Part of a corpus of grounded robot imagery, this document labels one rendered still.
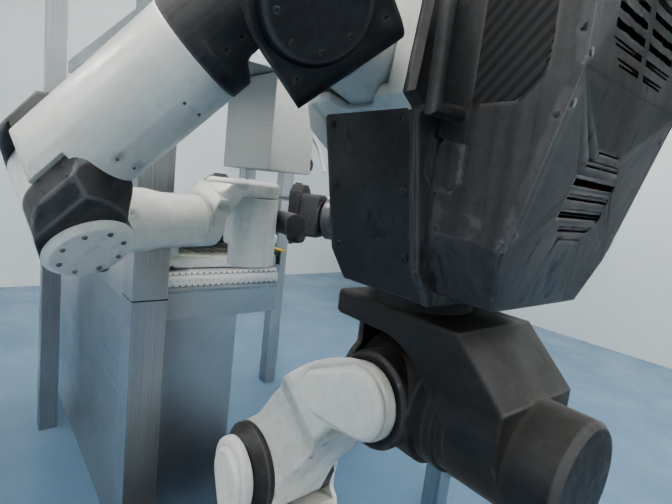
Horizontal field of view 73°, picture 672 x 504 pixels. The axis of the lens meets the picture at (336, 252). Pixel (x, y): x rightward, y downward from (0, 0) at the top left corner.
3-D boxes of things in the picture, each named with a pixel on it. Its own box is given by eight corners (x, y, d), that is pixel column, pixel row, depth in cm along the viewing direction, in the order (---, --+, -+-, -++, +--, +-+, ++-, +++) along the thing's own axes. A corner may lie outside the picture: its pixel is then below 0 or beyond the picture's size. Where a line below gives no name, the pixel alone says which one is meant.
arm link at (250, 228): (204, 253, 70) (226, 268, 61) (209, 183, 69) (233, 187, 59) (272, 255, 76) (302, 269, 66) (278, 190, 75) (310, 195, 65)
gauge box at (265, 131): (310, 175, 101) (319, 82, 98) (269, 170, 94) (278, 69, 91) (261, 170, 118) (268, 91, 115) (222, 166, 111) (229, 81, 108)
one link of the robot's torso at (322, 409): (311, 491, 85) (504, 420, 55) (224, 527, 74) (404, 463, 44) (288, 411, 92) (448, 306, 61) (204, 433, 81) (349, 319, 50)
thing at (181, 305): (275, 310, 106) (279, 268, 105) (148, 323, 88) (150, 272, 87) (124, 229, 205) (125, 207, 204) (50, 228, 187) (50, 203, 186)
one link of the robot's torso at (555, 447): (603, 519, 44) (640, 345, 42) (536, 580, 36) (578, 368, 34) (396, 397, 66) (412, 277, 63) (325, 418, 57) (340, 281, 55)
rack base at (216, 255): (275, 265, 102) (276, 255, 102) (164, 268, 87) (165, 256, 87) (228, 246, 121) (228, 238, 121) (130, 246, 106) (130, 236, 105)
